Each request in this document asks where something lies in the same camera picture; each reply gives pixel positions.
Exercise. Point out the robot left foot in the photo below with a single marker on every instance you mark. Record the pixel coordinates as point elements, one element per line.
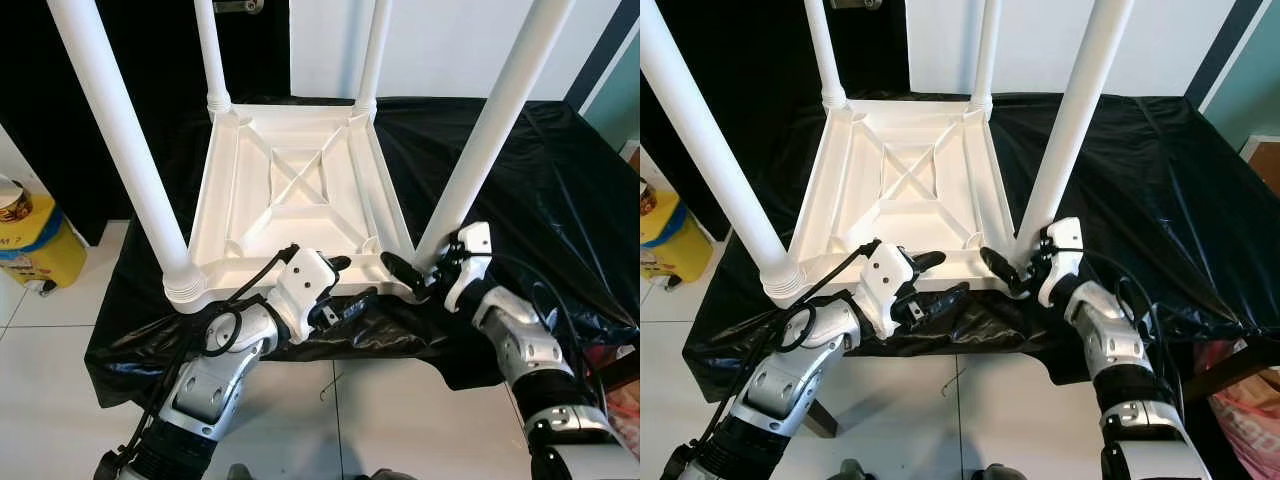
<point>241,472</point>
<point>853,470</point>

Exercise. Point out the black door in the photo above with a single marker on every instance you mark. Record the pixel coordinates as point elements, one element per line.
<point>30,100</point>
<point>750,60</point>

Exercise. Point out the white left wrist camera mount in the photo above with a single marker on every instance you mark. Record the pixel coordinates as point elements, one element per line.
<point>305,280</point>
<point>885,275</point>

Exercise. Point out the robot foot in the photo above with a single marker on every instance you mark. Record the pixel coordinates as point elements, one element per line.
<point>853,470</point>
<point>392,475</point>
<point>241,472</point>
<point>1000,472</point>

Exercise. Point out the brown white-framed panel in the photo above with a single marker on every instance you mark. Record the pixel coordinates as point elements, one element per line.
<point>1265,165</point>
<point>632,158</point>

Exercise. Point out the pink plastic bag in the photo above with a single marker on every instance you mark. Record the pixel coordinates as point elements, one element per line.
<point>625,415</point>
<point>1245,420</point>

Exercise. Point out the printed paper cup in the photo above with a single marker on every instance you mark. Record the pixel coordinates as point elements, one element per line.
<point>647,198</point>
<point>14,200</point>

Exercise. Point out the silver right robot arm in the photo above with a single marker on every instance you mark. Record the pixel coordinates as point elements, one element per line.
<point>525,345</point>
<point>1110,345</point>

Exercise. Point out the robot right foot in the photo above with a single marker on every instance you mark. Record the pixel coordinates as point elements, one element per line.
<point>392,475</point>
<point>1000,472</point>

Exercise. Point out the brown wooden table leg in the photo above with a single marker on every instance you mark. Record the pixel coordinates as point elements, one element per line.
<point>1230,370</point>
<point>823,420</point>
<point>622,373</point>

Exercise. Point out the dark grey frame post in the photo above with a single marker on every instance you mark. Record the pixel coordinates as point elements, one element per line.
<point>1225,55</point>
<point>600,55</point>

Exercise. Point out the yellow carton box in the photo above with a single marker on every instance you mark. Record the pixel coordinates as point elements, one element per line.
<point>45,255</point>
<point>680,250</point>

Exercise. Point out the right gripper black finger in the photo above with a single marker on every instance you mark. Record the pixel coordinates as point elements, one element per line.
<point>1003,271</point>
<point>404,271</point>

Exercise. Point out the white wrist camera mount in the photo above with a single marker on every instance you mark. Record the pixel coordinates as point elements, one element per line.
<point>1065,240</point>
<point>305,280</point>
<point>475,245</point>
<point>885,275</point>

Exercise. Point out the black plastic cover sheet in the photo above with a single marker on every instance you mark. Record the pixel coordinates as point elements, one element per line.
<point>540,200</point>
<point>1170,200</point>

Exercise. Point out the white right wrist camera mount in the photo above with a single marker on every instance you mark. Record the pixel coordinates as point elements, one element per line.
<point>475,245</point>
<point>1065,240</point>

